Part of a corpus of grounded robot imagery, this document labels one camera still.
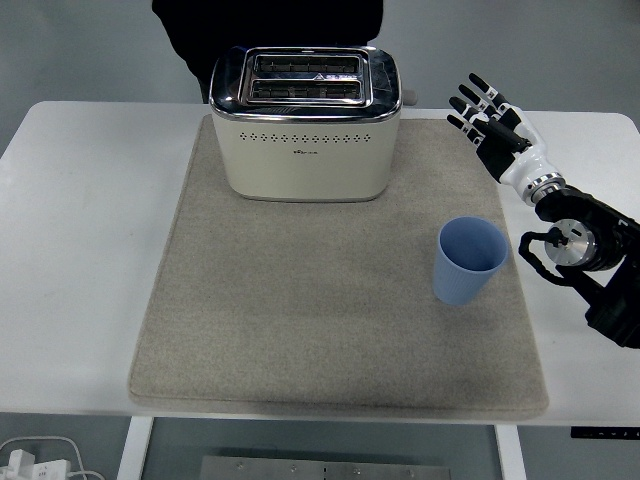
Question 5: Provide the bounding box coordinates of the black table control panel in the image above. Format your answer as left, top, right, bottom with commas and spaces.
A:
570, 426, 640, 441

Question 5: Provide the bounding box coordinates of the grey metal plate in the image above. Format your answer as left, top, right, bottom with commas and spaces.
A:
199, 455, 453, 480

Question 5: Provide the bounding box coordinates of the beige fabric mat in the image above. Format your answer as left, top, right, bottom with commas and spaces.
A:
127, 113, 550, 420

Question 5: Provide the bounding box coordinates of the light blue ribbed cup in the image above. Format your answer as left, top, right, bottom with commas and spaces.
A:
431, 215, 510, 307

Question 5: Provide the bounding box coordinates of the white power adapter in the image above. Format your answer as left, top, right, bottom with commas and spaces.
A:
0, 448, 74, 480

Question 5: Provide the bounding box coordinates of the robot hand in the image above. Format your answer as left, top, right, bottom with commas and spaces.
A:
446, 73, 558, 195

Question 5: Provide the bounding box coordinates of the white table leg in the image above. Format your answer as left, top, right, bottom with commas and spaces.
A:
115, 415, 156, 480
492, 424, 526, 480

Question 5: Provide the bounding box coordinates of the person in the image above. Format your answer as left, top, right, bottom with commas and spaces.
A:
151, 0, 385, 105

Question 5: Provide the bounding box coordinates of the cream and chrome toaster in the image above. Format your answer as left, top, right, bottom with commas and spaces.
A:
208, 43, 419, 204

